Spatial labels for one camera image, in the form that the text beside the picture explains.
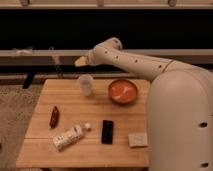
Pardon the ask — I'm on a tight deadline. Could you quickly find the orange bowl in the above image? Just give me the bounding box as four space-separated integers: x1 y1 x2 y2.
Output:
108 79 138 105

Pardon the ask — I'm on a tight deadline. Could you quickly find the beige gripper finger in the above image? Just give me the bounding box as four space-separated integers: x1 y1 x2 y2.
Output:
74 56 88 67

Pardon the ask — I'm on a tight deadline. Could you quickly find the beige sponge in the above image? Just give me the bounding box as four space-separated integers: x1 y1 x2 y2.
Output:
128 133 148 148

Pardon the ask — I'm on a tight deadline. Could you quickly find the black rectangular remote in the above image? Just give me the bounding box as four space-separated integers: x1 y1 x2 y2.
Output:
101 120 114 144

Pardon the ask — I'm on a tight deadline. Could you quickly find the wooden table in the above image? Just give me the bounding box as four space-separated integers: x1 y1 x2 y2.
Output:
16 79 150 168

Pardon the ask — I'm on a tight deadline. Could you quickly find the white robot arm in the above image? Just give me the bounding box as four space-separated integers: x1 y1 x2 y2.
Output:
75 37 213 171

